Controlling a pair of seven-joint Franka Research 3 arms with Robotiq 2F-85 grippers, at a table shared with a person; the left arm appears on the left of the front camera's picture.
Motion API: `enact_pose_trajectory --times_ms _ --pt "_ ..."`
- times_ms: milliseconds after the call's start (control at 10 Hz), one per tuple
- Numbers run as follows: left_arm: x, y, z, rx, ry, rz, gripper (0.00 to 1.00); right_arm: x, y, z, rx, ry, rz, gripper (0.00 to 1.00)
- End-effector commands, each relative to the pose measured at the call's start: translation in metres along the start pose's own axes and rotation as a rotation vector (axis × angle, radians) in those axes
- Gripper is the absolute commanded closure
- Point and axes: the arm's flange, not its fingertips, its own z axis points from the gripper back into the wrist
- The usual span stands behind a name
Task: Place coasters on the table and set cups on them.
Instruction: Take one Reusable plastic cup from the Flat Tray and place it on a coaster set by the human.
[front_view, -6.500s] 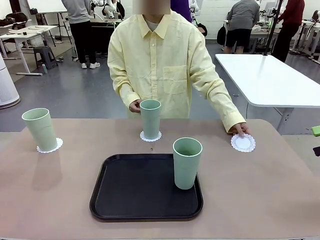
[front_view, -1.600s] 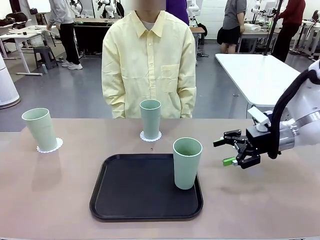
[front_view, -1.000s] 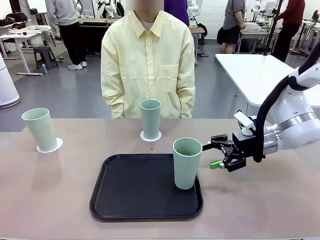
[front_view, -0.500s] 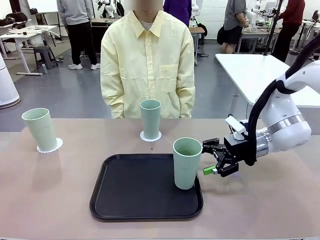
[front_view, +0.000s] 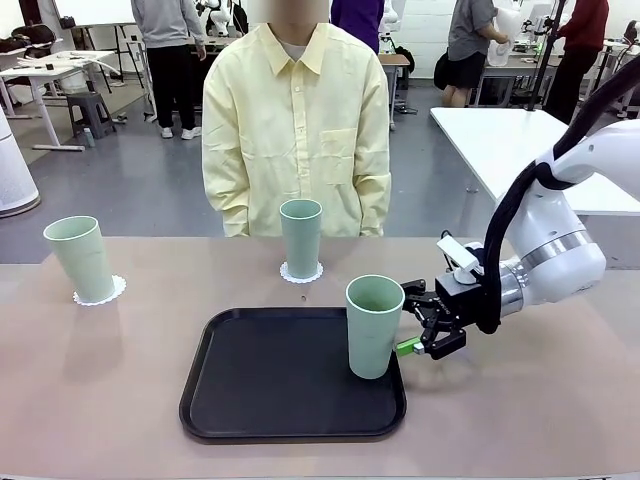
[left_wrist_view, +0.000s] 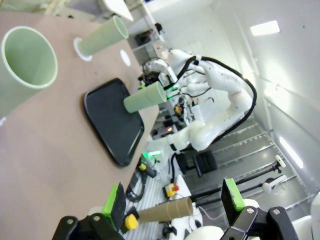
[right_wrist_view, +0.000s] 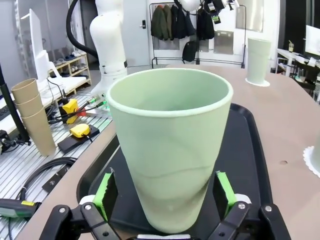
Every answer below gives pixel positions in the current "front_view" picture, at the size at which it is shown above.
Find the white whiteboard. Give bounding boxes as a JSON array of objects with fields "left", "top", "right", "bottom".
[{"left": 51, "top": 0, "right": 135, "bottom": 29}]

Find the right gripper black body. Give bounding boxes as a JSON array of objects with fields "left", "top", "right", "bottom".
[{"left": 432, "top": 273, "right": 484, "bottom": 335}]

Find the black plastic serving tray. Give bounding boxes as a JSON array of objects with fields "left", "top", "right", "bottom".
[{"left": 178, "top": 306, "right": 408, "bottom": 445}]

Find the person in yellow shirt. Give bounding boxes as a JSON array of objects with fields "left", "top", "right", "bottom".
[{"left": 200, "top": 0, "right": 393, "bottom": 239}]

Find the white paper doily coaster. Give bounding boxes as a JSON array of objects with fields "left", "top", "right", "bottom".
[
  {"left": 278, "top": 260, "right": 326, "bottom": 287},
  {"left": 72, "top": 274, "right": 128, "bottom": 308}
]

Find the person in grey shirt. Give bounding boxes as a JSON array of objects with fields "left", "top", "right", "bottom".
[{"left": 441, "top": 0, "right": 512, "bottom": 109}]

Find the black backpack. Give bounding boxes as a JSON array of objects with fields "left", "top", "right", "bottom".
[{"left": 432, "top": 51, "right": 453, "bottom": 92}]

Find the black corrugated cable hose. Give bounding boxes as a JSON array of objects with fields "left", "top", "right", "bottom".
[{"left": 476, "top": 47, "right": 640, "bottom": 337}]

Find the large white table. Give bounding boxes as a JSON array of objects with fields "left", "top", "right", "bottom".
[{"left": 429, "top": 105, "right": 640, "bottom": 217}]

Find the light green plastic cup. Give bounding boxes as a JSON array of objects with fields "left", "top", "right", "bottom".
[
  {"left": 279, "top": 198, "right": 324, "bottom": 280},
  {"left": 43, "top": 215, "right": 117, "bottom": 304},
  {"left": 345, "top": 274, "right": 405, "bottom": 382}
]

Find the white desk with legs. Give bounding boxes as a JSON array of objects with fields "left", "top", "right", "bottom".
[{"left": 0, "top": 49, "right": 118, "bottom": 152}]

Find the person in red top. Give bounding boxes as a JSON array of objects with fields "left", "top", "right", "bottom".
[{"left": 543, "top": 0, "right": 612, "bottom": 127}]

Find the person in purple top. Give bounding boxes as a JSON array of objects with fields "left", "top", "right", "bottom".
[{"left": 329, "top": 0, "right": 387, "bottom": 54}]

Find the black pole stand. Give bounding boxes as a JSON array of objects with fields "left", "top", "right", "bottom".
[{"left": 523, "top": 0, "right": 569, "bottom": 112}]

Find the person in grey sweater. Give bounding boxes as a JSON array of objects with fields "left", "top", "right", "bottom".
[{"left": 130, "top": 0, "right": 208, "bottom": 141}]

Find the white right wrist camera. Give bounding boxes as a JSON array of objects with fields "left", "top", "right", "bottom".
[{"left": 435, "top": 236, "right": 487, "bottom": 287}]

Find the grey plastic stool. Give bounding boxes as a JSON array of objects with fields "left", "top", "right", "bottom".
[{"left": 65, "top": 91, "right": 117, "bottom": 141}]

